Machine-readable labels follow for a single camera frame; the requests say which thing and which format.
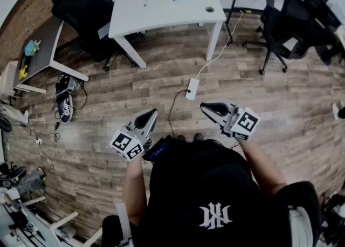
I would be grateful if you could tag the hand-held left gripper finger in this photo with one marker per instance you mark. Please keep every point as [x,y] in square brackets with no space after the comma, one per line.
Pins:
[138,122]
[151,126]

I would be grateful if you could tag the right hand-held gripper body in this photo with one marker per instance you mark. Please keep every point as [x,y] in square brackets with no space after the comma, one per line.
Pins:
[245,122]

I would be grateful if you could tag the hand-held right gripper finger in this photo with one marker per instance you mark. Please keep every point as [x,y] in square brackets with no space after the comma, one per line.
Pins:
[215,116]
[223,103]

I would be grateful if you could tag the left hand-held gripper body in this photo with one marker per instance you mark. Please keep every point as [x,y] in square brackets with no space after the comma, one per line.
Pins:
[125,143]

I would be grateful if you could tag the person's left forearm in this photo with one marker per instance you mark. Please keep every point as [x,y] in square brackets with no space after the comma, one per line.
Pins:
[134,186]

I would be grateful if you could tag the person's right forearm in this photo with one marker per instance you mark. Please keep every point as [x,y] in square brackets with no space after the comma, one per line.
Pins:
[261,165]

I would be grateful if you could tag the white desk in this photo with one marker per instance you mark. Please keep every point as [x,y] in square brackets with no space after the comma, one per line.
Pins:
[167,14]

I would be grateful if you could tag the black mesh office chair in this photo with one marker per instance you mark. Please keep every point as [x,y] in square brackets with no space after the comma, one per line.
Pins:
[320,8]
[285,16]

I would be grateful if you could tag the grey side desk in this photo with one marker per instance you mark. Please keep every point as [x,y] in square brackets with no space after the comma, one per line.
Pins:
[44,46]

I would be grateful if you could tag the black high-back office chair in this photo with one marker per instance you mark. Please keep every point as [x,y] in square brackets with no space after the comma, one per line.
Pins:
[81,11]

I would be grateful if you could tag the black blue waist pack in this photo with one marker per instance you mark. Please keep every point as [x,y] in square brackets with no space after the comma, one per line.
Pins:
[157,149]

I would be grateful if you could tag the person's black shoe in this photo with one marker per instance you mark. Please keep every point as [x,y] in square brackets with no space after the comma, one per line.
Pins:
[180,138]
[199,136]

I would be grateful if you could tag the white power strip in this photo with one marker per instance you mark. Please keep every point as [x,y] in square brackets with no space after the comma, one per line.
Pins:
[192,89]

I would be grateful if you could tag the navy white sneaker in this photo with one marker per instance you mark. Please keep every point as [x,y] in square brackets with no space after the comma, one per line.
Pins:
[65,107]

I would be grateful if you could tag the person's black t-shirt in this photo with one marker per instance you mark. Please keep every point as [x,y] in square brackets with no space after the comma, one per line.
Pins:
[205,186]

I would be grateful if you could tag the grey computer case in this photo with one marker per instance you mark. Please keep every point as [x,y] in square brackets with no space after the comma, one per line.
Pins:
[103,30]

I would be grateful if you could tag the cluttered white table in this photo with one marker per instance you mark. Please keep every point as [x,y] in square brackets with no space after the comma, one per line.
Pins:
[40,231]

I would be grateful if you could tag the yellow black toy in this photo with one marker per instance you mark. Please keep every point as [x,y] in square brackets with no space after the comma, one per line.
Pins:
[23,69]

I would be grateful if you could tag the blue plush toy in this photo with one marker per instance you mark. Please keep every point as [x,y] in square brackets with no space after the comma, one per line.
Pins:
[30,47]

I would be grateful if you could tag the white woven basket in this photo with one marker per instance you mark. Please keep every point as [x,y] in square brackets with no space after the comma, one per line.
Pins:
[9,78]

